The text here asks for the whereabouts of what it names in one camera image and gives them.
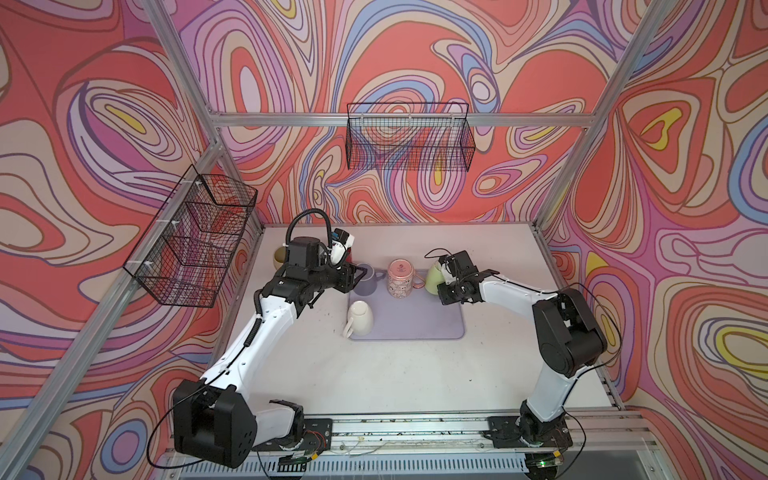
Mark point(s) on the white mug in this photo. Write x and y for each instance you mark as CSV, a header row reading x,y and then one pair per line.
x,y
360,320

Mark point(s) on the purple mug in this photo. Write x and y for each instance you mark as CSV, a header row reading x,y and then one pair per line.
x,y
369,281

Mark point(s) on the black wire basket back wall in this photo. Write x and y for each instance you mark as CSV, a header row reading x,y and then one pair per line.
x,y
409,136

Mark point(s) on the beige speckled mug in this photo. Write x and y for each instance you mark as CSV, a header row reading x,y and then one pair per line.
x,y
279,257

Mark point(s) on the lavender plastic tray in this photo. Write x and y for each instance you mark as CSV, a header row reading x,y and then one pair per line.
x,y
420,316

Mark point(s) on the pink patterned mug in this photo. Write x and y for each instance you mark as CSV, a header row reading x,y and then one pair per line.
x,y
402,279

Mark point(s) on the black wire basket left wall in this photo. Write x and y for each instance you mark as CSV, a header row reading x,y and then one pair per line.
x,y
200,225

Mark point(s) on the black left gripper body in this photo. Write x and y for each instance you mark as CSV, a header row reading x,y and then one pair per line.
x,y
324,277

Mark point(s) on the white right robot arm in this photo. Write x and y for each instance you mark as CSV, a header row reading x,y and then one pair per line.
x,y
569,339

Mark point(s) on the aluminium corner frame post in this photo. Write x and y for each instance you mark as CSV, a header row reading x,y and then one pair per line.
x,y
638,45

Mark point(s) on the black wire basket wall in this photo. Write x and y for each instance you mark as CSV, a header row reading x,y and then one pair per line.
x,y
409,136
200,225

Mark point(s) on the light green mug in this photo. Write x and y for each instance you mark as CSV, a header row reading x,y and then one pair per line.
x,y
434,277

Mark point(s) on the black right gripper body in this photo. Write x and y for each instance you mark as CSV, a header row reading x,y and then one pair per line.
x,y
451,292

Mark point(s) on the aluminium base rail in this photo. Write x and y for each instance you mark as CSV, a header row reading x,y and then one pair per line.
x,y
468,432

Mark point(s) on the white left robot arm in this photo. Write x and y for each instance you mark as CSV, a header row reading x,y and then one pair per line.
x,y
211,417

